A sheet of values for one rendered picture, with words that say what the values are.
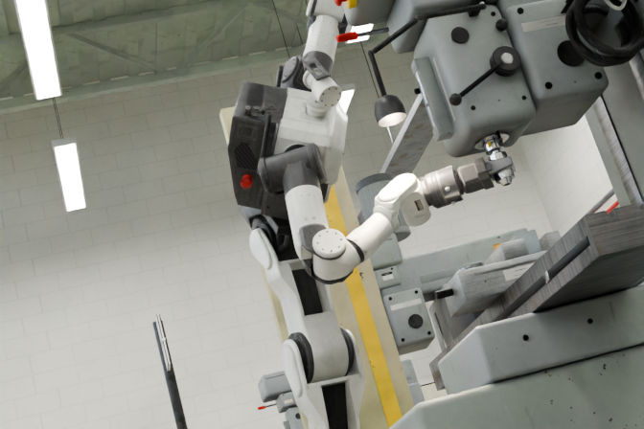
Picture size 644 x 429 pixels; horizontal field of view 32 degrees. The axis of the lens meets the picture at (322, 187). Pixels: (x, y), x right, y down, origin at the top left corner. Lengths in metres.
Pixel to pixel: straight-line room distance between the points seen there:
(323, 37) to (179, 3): 8.44
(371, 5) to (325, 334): 0.88
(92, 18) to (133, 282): 2.76
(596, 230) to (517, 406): 0.47
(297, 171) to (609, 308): 0.80
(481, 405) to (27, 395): 9.54
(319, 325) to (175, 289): 8.86
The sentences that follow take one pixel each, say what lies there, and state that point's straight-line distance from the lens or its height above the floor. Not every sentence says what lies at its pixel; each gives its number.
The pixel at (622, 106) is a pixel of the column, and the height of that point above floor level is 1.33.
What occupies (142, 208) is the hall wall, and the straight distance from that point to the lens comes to 12.12.
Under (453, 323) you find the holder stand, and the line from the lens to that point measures 3.18.
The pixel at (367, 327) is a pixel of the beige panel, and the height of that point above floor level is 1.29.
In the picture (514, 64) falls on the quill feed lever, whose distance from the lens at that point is 2.67.
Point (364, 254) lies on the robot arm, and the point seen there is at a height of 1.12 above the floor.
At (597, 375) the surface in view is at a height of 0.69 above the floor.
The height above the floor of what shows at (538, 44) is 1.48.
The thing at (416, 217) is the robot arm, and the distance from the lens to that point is 2.70.
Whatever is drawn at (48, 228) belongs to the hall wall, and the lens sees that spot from 12.10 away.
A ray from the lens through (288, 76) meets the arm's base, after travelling 3.08.
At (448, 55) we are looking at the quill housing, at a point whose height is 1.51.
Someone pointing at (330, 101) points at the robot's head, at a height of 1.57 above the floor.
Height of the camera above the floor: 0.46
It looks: 19 degrees up
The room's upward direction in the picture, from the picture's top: 16 degrees counter-clockwise
